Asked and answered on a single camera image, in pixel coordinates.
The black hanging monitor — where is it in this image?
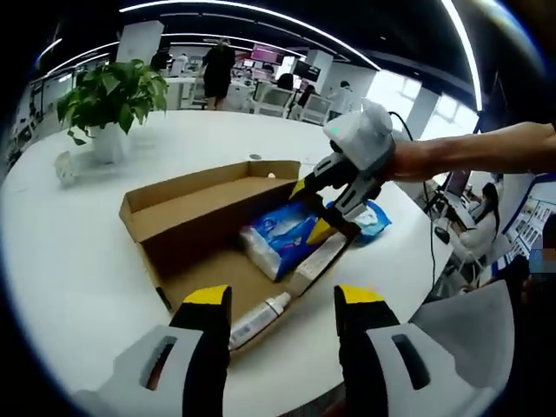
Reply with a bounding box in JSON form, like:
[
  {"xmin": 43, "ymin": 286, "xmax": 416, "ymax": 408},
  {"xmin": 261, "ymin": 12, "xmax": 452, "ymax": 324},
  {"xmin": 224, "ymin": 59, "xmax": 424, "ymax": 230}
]
[{"xmin": 293, "ymin": 59, "xmax": 321, "ymax": 80}]

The white square pillar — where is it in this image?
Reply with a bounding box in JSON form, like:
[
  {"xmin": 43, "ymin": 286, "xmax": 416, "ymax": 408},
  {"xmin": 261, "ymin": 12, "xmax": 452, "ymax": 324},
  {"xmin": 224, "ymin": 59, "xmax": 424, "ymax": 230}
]
[{"xmin": 116, "ymin": 20, "xmax": 166, "ymax": 66}]

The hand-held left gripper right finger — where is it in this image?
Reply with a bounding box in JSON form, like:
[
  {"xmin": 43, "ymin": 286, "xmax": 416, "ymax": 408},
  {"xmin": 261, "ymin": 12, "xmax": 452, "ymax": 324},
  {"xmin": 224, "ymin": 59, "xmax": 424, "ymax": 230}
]
[{"xmin": 333, "ymin": 283, "xmax": 483, "ymax": 417}]

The long white carton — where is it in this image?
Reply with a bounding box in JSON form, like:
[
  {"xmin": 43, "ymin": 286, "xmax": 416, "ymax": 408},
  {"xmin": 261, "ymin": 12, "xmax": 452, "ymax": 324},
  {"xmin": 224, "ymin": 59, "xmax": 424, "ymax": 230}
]
[{"xmin": 288, "ymin": 234, "xmax": 351, "ymax": 299}]

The ceiling light strip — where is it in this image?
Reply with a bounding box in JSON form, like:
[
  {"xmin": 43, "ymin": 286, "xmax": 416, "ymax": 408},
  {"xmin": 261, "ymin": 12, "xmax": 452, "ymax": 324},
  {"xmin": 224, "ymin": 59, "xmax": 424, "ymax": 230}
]
[
  {"xmin": 118, "ymin": 0, "xmax": 382, "ymax": 71},
  {"xmin": 440, "ymin": 0, "xmax": 484, "ymax": 113}
]

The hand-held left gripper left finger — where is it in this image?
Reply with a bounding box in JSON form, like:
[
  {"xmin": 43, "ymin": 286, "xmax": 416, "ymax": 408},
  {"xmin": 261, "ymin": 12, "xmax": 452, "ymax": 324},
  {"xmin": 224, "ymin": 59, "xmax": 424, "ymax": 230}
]
[{"xmin": 71, "ymin": 284, "xmax": 233, "ymax": 417}]

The black desk monitor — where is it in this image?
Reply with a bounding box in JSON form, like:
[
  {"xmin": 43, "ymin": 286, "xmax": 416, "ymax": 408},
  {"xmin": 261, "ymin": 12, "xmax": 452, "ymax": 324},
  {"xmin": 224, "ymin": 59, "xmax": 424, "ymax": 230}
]
[{"xmin": 442, "ymin": 171, "xmax": 471, "ymax": 206}]

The blue wet wipes packet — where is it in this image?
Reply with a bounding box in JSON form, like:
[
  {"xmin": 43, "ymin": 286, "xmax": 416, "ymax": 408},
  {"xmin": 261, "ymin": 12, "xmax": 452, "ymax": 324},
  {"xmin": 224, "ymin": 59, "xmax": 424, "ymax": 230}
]
[{"xmin": 325, "ymin": 199, "xmax": 393, "ymax": 238}]

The white paper cup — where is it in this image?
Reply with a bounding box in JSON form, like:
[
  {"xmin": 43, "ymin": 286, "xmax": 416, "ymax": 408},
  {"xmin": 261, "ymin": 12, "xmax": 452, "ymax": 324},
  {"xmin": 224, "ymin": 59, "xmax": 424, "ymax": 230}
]
[{"xmin": 53, "ymin": 150, "xmax": 77, "ymax": 189}]

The blue white wall poster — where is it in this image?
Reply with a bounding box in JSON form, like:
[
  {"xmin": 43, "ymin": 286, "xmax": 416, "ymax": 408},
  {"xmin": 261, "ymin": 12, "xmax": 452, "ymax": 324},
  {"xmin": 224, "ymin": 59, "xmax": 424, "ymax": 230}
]
[{"xmin": 499, "ymin": 182, "xmax": 556, "ymax": 271}]

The pink screen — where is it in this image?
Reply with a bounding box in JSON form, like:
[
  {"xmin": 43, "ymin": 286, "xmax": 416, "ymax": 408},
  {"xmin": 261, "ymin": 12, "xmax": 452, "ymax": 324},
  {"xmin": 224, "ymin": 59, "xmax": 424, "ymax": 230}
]
[{"xmin": 251, "ymin": 43, "xmax": 284, "ymax": 63}]

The white mesh office chair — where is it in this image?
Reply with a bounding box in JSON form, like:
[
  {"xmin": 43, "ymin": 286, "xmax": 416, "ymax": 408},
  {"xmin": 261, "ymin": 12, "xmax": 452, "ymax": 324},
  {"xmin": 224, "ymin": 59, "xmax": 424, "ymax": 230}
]
[
  {"xmin": 301, "ymin": 95, "xmax": 334, "ymax": 125},
  {"xmin": 255, "ymin": 82, "xmax": 291, "ymax": 116}
]

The person's right hand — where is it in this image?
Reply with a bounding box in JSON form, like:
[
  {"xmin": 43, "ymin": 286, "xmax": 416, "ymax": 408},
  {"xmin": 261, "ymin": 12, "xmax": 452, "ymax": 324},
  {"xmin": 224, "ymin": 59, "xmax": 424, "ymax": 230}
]
[{"xmin": 383, "ymin": 138, "xmax": 436, "ymax": 183}]

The green potted plant white pot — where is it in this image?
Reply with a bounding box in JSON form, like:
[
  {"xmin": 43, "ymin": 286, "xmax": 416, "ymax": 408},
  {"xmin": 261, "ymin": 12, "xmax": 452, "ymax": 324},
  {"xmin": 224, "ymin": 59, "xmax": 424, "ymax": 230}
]
[{"xmin": 56, "ymin": 59, "xmax": 169, "ymax": 164}]

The brown cardboard shoe box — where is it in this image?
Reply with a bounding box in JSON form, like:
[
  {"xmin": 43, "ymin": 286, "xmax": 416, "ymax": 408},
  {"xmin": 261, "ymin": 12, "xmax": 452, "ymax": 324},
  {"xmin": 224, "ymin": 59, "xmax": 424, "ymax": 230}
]
[{"xmin": 119, "ymin": 159, "xmax": 362, "ymax": 356}]

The white tube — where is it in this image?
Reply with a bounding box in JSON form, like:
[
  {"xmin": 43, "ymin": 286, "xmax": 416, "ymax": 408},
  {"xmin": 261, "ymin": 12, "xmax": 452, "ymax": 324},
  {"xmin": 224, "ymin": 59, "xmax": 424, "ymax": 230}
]
[{"xmin": 228, "ymin": 291, "xmax": 293, "ymax": 351}]

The clear blue tissue packet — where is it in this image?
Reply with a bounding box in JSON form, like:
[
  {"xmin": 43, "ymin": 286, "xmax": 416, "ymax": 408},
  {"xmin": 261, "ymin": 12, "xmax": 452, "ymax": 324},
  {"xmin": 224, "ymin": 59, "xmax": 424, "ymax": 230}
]
[{"xmin": 238, "ymin": 201, "xmax": 325, "ymax": 282}]

